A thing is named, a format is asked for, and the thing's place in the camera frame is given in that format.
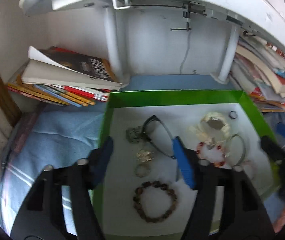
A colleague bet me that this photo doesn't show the pale pink bead bracelet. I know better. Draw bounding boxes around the pale pink bead bracelet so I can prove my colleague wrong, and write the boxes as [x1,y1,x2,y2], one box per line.
[239,159,258,182]

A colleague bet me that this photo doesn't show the silver bangle bracelet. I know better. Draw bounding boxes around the silver bangle bracelet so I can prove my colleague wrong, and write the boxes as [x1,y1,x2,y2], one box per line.
[224,133,247,167]

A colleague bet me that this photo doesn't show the red and pink bead bracelet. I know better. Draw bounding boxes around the red and pink bead bracelet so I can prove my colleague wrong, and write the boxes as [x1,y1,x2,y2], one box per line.
[196,141,228,168]

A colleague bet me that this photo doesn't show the brown wooden bead bracelet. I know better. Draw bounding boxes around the brown wooden bead bracelet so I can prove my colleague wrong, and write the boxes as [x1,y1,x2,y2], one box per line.
[133,180,179,224]

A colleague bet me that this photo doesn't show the silver crystal ring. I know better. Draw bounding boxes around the silver crystal ring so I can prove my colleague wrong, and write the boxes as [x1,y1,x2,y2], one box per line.
[134,164,152,178]

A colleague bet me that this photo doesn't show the gold brooch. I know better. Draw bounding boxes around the gold brooch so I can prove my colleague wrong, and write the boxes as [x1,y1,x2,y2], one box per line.
[137,149,154,163]

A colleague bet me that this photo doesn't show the green jade pendant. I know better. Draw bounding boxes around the green jade pendant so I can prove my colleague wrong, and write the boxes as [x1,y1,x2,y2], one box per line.
[126,126,142,144]

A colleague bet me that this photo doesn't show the person's right hand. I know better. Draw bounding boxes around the person's right hand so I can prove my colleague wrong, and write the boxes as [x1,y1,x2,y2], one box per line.
[273,207,285,233]

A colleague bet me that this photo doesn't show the right stack of books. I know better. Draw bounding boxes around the right stack of books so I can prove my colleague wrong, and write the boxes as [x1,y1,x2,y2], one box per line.
[229,31,285,112]

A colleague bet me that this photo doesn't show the stack of books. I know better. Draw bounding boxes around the stack of books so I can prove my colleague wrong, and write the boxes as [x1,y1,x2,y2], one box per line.
[7,46,122,107]
[229,31,285,112]

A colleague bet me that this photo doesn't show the green cardboard box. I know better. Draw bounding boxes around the green cardboard box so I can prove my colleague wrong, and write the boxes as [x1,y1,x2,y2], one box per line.
[94,90,280,239]

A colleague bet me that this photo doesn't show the black hair band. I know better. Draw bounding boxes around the black hair band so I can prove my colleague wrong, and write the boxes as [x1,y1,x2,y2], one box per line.
[140,115,175,159]

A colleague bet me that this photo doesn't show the white overbed desk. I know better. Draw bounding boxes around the white overbed desk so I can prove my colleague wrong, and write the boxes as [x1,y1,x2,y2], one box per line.
[19,0,285,83]

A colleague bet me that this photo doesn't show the left stack of books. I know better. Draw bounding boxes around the left stack of books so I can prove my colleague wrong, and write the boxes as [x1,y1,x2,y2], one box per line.
[7,46,122,107]

